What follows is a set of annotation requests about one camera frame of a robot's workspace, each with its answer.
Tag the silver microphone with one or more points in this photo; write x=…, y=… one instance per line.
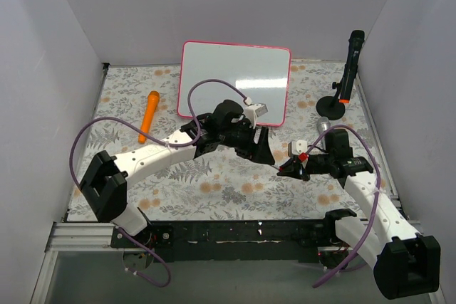
x=322, y=125

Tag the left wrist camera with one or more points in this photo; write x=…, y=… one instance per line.
x=252, y=111

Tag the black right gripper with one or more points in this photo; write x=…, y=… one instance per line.
x=304, y=168

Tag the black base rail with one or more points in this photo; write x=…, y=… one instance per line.
x=272, y=240

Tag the black microphone stand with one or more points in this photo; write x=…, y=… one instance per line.
x=329, y=106

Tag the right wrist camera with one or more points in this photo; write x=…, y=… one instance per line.
x=298, y=148

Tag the pink framed whiteboard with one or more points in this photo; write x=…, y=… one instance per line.
x=260, y=72

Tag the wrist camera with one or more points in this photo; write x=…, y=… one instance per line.
x=252, y=111
x=298, y=148

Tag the floral patterned mat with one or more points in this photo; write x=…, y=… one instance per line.
x=219, y=185

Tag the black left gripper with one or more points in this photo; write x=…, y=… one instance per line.
x=253, y=143

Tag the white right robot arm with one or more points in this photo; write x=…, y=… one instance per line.
x=404, y=262

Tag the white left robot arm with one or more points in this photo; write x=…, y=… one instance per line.
x=108, y=178

